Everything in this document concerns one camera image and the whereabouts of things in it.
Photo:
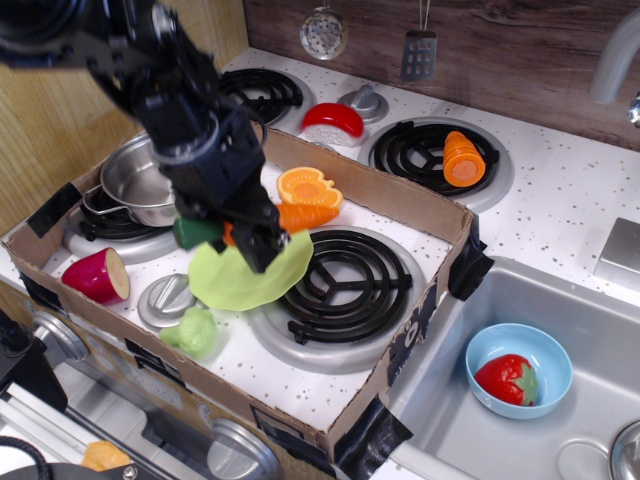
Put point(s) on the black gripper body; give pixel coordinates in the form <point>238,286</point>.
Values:
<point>221,177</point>

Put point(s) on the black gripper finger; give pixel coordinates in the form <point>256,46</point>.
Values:
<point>259,245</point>

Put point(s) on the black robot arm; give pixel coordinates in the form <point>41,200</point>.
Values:
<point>141,57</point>

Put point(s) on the light green plastic plate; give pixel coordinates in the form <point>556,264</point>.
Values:
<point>224,281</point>

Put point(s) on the orange toy carrot slice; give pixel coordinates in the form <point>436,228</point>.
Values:
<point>463,165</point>

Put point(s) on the orange toy half fruit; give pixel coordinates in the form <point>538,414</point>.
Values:
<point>308,186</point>

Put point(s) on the black back left burner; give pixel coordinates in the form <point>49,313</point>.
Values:
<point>269,94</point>

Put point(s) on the black burner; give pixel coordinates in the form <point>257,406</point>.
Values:
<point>415,152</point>
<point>103,218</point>
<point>357,285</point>
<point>269,94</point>

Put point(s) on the stainless steel pot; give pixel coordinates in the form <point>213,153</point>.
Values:
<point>131,183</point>

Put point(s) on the black front right burner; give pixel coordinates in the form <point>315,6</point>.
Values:
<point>357,285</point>

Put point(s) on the silver stove knob front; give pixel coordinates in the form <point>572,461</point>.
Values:
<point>165,301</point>

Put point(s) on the silver stove knob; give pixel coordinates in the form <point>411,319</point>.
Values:
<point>165,301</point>
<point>371,106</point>

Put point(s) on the red white toy sushi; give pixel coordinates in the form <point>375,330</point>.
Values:
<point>334,124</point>

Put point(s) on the black front left burner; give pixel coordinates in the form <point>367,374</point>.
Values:
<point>103,218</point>

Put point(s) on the red toy half apple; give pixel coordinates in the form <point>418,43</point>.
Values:
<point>102,277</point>

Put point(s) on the silver stove knob back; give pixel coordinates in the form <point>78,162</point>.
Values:
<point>371,106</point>

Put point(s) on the hanging silver strainer ladle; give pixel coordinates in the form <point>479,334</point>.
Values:
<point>324,33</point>

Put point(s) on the black back right burner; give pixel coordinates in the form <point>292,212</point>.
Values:
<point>415,152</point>

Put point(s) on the silver oven dial right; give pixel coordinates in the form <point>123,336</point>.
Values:
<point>236,453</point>

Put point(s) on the silver oven dial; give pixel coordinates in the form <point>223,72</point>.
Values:
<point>236,453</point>
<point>61,343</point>

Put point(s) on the brown cardboard fence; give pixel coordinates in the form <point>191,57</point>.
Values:
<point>313,412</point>

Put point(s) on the silver oven dial left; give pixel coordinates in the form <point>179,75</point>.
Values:
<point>61,343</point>

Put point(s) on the hanging grey slotted spatula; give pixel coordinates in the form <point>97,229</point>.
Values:
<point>420,49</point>

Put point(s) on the yellow toy food piece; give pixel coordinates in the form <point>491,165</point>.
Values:
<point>102,455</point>

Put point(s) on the silver sink basin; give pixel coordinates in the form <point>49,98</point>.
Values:
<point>454,436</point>

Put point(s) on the red toy strawberry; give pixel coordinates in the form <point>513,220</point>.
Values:
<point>509,378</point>

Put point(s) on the light blue bowl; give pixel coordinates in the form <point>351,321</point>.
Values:
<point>549,359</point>

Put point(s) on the grey metal block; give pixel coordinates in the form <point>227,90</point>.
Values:
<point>619,260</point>

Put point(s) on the silver faucet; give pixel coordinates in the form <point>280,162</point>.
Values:
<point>615,60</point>

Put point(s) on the silver sink drain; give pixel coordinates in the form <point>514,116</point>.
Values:
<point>624,453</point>

